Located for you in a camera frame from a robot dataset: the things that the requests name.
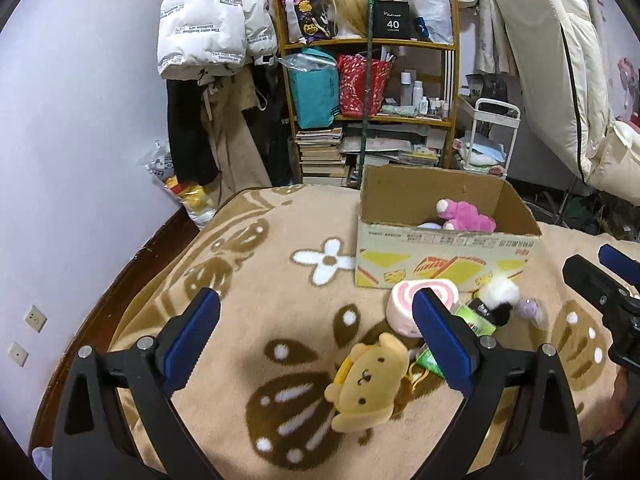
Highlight beige printed blanket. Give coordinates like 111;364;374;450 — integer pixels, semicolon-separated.
107;182;640;480

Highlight wall poster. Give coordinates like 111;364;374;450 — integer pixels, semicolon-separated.
616;55;640;92

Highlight black box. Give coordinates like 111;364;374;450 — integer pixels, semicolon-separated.
372;1;412;41

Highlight cream padded folding chair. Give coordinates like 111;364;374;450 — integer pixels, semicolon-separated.
491;0;640;192

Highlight wooden shelf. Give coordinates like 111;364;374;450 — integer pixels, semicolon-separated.
272;0;461;186

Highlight folded cloths in cart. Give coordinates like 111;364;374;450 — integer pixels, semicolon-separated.
452;136;507;170

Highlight pink swirl roll plush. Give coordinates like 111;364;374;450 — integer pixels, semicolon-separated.
386;278;458;339

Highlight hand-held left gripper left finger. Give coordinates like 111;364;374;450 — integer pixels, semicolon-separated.
51;287;223;480

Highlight pile of magazines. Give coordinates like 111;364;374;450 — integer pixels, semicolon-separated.
345;122;443;170

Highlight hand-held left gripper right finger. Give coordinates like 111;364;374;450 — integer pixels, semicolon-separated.
412;288;586;480

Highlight plastic bag with yellow toy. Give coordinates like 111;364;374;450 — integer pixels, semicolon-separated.
142;140;219;229

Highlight white puffer jacket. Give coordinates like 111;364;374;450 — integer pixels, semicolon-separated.
157;0;278;80

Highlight small purple plush toy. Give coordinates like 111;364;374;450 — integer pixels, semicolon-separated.
517;297;548;330

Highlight white and black plush toy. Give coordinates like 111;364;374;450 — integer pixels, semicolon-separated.
472;272;522;326

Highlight white trolley cart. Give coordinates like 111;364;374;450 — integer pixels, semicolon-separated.
454;97;522;179

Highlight blonde wig head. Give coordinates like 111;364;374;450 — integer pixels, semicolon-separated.
322;0;373;40

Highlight white wall socket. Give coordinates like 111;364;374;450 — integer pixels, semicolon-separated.
7;342;29;370
25;305;48;333

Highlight yellow dog plush toy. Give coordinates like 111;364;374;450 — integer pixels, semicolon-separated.
324;332;412;433

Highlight green snack packet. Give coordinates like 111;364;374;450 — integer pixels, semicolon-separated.
414;302;497;378

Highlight stack of books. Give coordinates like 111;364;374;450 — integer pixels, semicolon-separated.
294;127;352;187

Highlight red patterned bag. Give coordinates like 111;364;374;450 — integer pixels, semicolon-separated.
336;52;396;117

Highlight black and pink printed bag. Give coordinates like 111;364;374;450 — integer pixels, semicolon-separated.
277;0;333;43

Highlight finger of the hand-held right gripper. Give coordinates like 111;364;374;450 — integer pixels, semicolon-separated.
562;255;640;311
598;243;640;286

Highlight white plastic bag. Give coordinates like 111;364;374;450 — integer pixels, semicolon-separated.
402;0;453;43

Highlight black hanging garment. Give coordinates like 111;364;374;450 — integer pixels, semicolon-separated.
249;62;297;186

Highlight beige coat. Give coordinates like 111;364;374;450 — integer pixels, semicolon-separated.
200;67;273;206

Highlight row of cosmetic bottles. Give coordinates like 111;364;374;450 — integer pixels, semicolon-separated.
399;71;451;117

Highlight pink plush toy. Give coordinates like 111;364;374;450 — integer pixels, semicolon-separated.
435;198;497;233

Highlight dark wooden bed frame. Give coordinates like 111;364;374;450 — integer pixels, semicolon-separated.
27;205;201;456

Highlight black coat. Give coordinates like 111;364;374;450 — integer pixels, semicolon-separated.
166;76;221;186

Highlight teal bag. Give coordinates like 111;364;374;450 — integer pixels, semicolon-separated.
281;51;339;130

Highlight printed cardboard box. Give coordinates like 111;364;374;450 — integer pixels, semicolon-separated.
355;164;543;292

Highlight green pole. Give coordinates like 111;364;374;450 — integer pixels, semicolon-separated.
356;0;377;189

